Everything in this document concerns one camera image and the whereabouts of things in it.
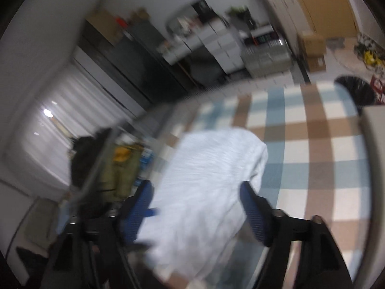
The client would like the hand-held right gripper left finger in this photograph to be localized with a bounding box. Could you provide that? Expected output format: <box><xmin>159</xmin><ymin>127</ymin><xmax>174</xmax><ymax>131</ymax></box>
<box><xmin>42</xmin><ymin>180</ymin><xmax>155</xmax><ymax>289</ymax></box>

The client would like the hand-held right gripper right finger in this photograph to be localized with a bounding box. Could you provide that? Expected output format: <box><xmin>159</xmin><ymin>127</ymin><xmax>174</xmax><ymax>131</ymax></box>
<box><xmin>239</xmin><ymin>180</ymin><xmax>353</xmax><ymax>289</ymax></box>

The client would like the white sweatshirt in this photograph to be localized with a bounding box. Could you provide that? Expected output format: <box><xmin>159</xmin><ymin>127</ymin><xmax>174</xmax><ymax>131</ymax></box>
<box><xmin>141</xmin><ymin>127</ymin><xmax>269</xmax><ymax>281</ymax></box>

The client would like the dark clothes pile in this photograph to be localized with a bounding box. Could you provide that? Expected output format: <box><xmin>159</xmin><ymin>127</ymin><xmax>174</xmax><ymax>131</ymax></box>
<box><xmin>69</xmin><ymin>127</ymin><xmax>112</xmax><ymax>189</ymax></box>

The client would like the olive green bag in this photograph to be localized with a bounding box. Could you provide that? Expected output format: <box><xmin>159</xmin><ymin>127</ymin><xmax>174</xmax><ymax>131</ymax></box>
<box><xmin>101</xmin><ymin>144</ymin><xmax>142</xmax><ymax>201</ymax></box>

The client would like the blue patterned cloth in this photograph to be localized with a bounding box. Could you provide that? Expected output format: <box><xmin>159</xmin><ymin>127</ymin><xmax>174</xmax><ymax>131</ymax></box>
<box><xmin>141</xmin><ymin>148</ymin><xmax>156</xmax><ymax>173</ymax></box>

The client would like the plaid bed sheet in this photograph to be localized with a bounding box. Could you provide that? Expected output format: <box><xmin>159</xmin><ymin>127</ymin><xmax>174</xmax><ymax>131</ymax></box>
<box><xmin>132</xmin><ymin>82</ymin><xmax>371</xmax><ymax>289</ymax></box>

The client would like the white curtain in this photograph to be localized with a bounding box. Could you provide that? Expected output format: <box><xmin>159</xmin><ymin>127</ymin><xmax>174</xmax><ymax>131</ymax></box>
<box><xmin>22</xmin><ymin>62</ymin><xmax>137</xmax><ymax>189</ymax></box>

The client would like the grey bed cover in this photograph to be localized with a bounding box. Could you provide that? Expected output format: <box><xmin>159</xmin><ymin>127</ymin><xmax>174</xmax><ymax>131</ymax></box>
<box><xmin>360</xmin><ymin>105</ymin><xmax>385</xmax><ymax>279</ymax></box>

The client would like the black refrigerator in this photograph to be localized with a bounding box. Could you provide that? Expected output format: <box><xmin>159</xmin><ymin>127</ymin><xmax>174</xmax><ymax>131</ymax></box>
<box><xmin>114</xmin><ymin>23</ymin><xmax>197</xmax><ymax>97</ymax></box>

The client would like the dark wardrobe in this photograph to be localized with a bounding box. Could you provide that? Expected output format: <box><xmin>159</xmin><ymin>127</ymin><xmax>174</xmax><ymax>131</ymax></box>
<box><xmin>74</xmin><ymin>20</ymin><xmax>152</xmax><ymax>113</ymax></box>

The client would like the silver storage case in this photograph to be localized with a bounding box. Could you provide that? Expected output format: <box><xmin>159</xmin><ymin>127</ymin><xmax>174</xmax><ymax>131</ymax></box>
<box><xmin>241</xmin><ymin>38</ymin><xmax>295</xmax><ymax>78</ymax></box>

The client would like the white desk with drawers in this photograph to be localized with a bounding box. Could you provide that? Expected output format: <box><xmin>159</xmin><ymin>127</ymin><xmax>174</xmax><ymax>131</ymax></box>
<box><xmin>162</xmin><ymin>21</ymin><xmax>245</xmax><ymax>75</ymax></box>

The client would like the red printed item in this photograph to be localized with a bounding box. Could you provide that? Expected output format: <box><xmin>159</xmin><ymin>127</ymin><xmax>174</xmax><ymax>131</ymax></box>
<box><xmin>371</xmin><ymin>75</ymin><xmax>385</xmax><ymax>104</ymax></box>

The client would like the black and red box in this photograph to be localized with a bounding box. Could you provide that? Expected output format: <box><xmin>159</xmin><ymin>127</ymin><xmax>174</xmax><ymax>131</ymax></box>
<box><xmin>250</xmin><ymin>26</ymin><xmax>276</xmax><ymax>48</ymax></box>

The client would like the grey floor mat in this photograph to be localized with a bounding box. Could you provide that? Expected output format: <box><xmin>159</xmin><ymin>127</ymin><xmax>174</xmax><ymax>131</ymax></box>
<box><xmin>326</xmin><ymin>38</ymin><xmax>366</xmax><ymax>70</ymax></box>

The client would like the large flat cardboard sheet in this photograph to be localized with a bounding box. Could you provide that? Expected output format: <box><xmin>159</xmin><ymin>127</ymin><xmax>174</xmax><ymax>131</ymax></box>
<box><xmin>90</xmin><ymin>8</ymin><xmax>124</xmax><ymax>45</ymax></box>

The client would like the arched mirror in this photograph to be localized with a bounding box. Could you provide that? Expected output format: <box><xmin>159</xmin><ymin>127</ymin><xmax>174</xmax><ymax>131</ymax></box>
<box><xmin>166</xmin><ymin>2</ymin><xmax>212</xmax><ymax>37</ymax></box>

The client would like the open cardboard box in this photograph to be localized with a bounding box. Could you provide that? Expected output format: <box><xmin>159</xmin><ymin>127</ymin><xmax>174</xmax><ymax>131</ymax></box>
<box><xmin>130</xmin><ymin>7</ymin><xmax>150</xmax><ymax>22</ymax></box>

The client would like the flower bouquet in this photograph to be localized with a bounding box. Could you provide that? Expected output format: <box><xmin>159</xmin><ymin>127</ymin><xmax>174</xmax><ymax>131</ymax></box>
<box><xmin>226</xmin><ymin>5</ymin><xmax>257</xmax><ymax>30</ymax></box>

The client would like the white cabinet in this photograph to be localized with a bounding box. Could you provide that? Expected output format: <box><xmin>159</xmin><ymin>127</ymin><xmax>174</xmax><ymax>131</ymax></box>
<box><xmin>265</xmin><ymin>0</ymin><xmax>302</xmax><ymax>55</ymax></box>

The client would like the wooden door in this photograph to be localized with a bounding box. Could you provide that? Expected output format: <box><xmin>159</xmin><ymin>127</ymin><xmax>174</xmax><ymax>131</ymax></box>
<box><xmin>287</xmin><ymin>0</ymin><xmax>359</xmax><ymax>39</ymax></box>

